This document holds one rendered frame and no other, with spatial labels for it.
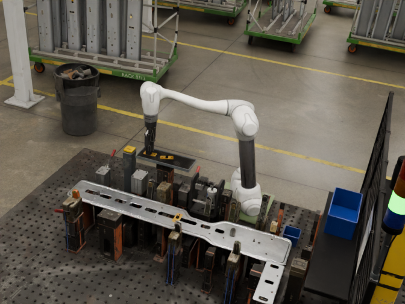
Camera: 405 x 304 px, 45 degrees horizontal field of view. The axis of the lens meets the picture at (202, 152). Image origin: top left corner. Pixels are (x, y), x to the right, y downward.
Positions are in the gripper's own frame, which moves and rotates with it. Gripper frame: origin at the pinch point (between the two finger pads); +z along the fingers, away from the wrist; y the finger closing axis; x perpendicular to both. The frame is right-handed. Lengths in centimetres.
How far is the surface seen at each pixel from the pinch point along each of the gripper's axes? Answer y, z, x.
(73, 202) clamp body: 52, 15, -25
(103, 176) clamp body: 20.5, 15.4, -22.3
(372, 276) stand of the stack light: 103, -38, 132
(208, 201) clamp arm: 23, 12, 48
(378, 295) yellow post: 92, -19, 139
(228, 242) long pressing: 44, 20, 67
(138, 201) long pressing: 29.5, 19.9, 5.6
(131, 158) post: 3.1, 9.0, -11.4
